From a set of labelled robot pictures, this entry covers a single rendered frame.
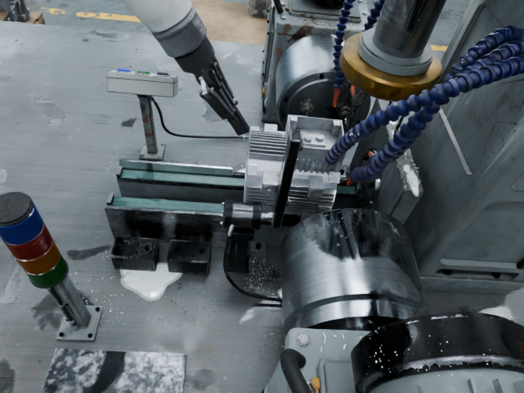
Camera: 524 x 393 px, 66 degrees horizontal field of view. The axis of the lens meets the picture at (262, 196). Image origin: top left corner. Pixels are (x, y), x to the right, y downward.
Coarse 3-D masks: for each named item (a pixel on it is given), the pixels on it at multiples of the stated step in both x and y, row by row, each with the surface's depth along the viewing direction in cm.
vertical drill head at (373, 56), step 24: (408, 0) 60; (432, 0) 59; (384, 24) 65; (408, 24) 62; (432, 24) 63; (360, 48) 69; (384, 48) 67; (408, 48) 65; (360, 72) 67; (384, 72) 67; (408, 72) 66; (432, 72) 69; (360, 96) 72; (384, 96) 67; (408, 96) 67
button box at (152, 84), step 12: (108, 72) 101; (120, 72) 103; (132, 72) 106; (108, 84) 102; (120, 84) 102; (132, 84) 102; (144, 84) 103; (156, 84) 103; (168, 84) 103; (168, 96) 104
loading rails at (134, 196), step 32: (128, 160) 103; (128, 192) 105; (160, 192) 105; (192, 192) 105; (224, 192) 105; (352, 192) 106; (128, 224) 97; (160, 224) 97; (192, 224) 97; (288, 224) 98
